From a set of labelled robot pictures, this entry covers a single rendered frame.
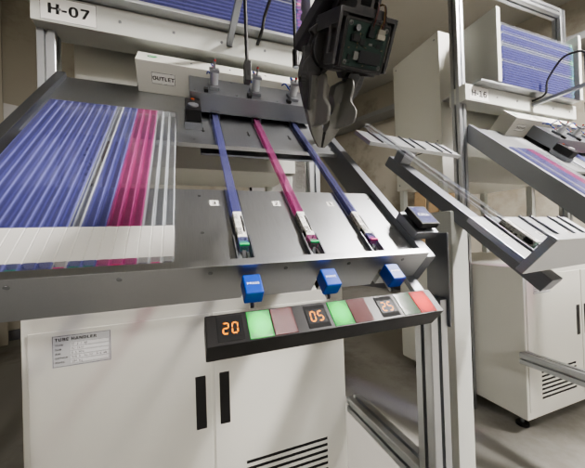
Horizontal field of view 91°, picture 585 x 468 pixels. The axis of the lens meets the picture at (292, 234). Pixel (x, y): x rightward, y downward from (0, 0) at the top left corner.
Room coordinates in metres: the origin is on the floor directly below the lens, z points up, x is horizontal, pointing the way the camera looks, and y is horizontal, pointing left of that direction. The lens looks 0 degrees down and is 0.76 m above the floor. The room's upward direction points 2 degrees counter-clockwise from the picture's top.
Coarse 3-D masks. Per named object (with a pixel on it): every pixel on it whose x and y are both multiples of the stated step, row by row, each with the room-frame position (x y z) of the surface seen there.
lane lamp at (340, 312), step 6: (330, 306) 0.39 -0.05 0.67; (336, 306) 0.39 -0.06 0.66; (342, 306) 0.39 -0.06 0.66; (336, 312) 0.38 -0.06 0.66; (342, 312) 0.38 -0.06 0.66; (348, 312) 0.38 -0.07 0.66; (336, 318) 0.37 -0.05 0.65; (342, 318) 0.37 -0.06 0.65; (348, 318) 0.38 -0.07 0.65; (336, 324) 0.37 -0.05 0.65; (342, 324) 0.37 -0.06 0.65
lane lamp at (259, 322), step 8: (248, 312) 0.35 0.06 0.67; (256, 312) 0.35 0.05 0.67; (264, 312) 0.36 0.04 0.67; (248, 320) 0.34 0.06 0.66; (256, 320) 0.35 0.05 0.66; (264, 320) 0.35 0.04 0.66; (256, 328) 0.34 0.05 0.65; (264, 328) 0.34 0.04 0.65; (272, 328) 0.34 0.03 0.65; (256, 336) 0.33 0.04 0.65; (264, 336) 0.33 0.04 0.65
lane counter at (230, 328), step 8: (216, 320) 0.34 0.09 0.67; (224, 320) 0.34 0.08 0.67; (232, 320) 0.34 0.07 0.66; (240, 320) 0.34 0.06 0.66; (224, 328) 0.33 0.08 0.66; (232, 328) 0.33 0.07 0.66; (240, 328) 0.33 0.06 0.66; (224, 336) 0.32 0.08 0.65; (232, 336) 0.32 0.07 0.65; (240, 336) 0.33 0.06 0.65
